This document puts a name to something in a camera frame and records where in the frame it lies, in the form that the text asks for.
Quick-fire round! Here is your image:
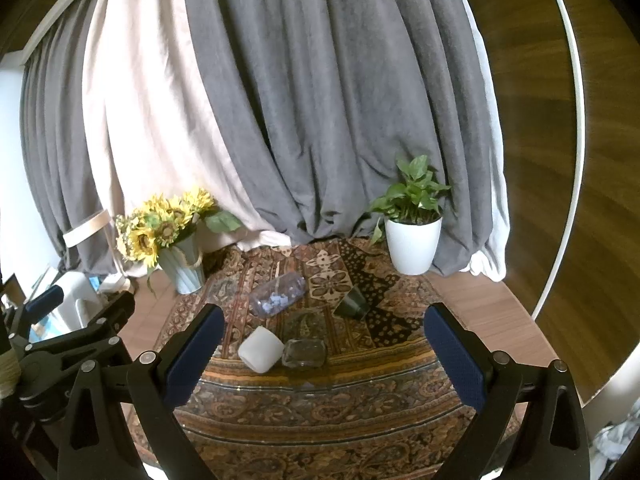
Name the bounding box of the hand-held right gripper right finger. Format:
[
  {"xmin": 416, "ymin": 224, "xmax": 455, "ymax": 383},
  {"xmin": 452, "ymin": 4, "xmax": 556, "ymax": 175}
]
[{"xmin": 423, "ymin": 302, "xmax": 594, "ymax": 480}]

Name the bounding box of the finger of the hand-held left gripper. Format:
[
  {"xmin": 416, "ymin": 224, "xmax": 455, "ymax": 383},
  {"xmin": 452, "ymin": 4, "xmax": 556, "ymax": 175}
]
[
  {"xmin": 4, "ymin": 285, "xmax": 66, "ymax": 347},
  {"xmin": 22, "ymin": 291, "xmax": 137, "ymax": 362}
]

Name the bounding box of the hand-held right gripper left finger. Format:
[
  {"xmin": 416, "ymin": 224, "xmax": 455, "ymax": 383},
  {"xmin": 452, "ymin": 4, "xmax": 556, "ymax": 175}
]
[{"xmin": 56, "ymin": 304, "xmax": 226, "ymax": 480}]

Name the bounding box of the white cup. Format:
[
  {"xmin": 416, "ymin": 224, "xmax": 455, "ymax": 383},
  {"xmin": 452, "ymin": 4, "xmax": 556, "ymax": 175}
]
[{"xmin": 237, "ymin": 326, "xmax": 286, "ymax": 374}]

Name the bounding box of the clear glass cup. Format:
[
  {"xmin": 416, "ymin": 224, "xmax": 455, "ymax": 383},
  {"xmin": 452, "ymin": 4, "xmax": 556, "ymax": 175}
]
[{"xmin": 281, "ymin": 338, "xmax": 326, "ymax": 371}]

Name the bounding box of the black cup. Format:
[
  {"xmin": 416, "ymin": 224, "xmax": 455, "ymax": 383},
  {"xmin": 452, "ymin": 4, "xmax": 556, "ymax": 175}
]
[{"xmin": 333, "ymin": 286, "xmax": 372, "ymax": 321}]

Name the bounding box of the white plastic stool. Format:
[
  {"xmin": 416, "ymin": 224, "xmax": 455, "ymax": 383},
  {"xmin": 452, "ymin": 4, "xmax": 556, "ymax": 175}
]
[{"xmin": 45, "ymin": 271, "xmax": 103, "ymax": 333}]

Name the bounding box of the pale ribbed vase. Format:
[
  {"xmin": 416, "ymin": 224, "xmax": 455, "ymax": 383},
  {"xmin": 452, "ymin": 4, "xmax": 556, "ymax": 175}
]
[{"xmin": 158, "ymin": 235, "xmax": 206, "ymax": 295}]

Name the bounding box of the sunflower bouquet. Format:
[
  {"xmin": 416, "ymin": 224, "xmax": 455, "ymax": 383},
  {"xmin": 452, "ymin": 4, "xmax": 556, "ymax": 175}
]
[{"xmin": 115, "ymin": 187, "xmax": 244, "ymax": 292}]

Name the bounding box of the clear plastic bottle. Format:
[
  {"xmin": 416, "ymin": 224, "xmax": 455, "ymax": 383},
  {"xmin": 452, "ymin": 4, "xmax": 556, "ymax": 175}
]
[{"xmin": 248, "ymin": 275, "xmax": 307, "ymax": 317}]

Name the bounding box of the white plant pot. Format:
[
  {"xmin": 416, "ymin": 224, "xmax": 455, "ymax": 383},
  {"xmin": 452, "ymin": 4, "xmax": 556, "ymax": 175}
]
[{"xmin": 384, "ymin": 215, "xmax": 444, "ymax": 276}]

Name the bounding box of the patterned brown table cloth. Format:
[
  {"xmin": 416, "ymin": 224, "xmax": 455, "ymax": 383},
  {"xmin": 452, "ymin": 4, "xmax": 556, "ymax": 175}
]
[{"xmin": 122, "ymin": 237, "xmax": 526, "ymax": 480}]

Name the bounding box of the green potted plant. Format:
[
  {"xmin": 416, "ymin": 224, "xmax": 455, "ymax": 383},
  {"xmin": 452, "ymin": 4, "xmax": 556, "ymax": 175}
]
[{"xmin": 367, "ymin": 155, "xmax": 452, "ymax": 246}]

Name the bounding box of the white crumpled cloth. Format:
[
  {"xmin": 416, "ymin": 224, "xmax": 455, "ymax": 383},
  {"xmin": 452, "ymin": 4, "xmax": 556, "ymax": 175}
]
[{"xmin": 591, "ymin": 422, "xmax": 632, "ymax": 462}]

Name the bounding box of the beige curtain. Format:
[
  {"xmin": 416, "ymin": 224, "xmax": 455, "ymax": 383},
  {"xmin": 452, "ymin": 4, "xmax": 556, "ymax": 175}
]
[{"xmin": 80, "ymin": 0, "xmax": 296, "ymax": 278}]

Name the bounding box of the white sheer curtain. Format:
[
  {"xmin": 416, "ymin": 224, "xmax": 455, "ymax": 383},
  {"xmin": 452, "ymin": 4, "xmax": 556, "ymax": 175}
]
[{"xmin": 452, "ymin": 0, "xmax": 512, "ymax": 282}]

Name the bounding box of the grey curtain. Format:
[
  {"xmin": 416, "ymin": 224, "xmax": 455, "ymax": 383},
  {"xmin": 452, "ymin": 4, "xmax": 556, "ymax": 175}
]
[{"xmin": 20, "ymin": 0, "xmax": 503, "ymax": 277}]

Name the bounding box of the white curtain rail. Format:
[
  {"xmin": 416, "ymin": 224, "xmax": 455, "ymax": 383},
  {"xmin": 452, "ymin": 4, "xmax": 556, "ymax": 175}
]
[{"xmin": 22, "ymin": 0, "xmax": 123, "ymax": 67}]

